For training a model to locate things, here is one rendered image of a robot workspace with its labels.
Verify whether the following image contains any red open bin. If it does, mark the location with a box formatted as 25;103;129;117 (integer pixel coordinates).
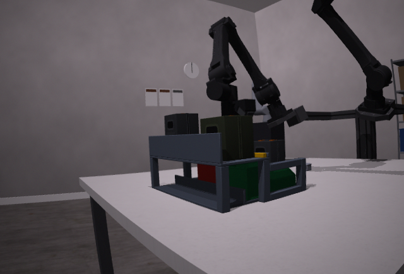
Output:
197;164;216;183

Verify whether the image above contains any yellow flat bar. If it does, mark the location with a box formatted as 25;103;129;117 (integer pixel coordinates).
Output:
254;153;266;158

